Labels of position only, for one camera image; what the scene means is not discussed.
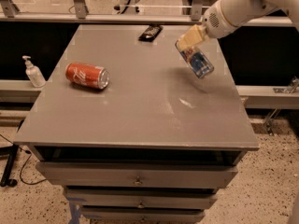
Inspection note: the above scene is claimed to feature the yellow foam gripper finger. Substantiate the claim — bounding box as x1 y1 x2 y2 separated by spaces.
177 24 207 51

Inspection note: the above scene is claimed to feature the blue silver redbull can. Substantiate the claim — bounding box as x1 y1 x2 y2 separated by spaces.
175 41 214 79

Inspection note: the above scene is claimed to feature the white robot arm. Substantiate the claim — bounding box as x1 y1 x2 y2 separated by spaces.
176 0 299 51

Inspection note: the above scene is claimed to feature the red cola can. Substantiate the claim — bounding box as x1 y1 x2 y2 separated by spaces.
65 63 109 90

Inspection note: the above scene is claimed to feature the black snack bar wrapper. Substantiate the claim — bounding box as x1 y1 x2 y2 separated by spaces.
138 24 163 42

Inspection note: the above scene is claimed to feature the grey metal railing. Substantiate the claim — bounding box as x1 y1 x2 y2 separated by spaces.
0 0 299 28

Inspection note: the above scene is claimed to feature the grey drawer cabinet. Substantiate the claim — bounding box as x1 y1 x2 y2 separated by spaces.
13 23 261 224

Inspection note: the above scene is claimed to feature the white pump sanitizer bottle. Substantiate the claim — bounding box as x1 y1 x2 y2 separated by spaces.
22 55 46 88

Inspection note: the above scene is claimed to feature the top grey drawer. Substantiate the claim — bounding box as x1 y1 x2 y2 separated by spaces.
36 162 237 189

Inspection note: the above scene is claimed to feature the grey drawer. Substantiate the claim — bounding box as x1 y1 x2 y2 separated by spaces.
36 162 237 189
64 188 217 209
81 206 205 224

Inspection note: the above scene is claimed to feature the middle grey drawer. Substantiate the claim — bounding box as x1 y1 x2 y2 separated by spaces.
64 188 217 209

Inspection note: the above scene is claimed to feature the bottom grey drawer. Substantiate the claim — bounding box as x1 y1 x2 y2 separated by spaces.
81 206 205 224

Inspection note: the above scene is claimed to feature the black stand leg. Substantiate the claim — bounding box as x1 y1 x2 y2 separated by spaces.
0 145 18 188

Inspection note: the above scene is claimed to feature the metal bracket on ledge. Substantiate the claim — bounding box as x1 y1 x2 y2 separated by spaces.
274 77 299 94

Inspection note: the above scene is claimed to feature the black floor cable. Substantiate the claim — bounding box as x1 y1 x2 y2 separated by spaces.
0 133 48 186

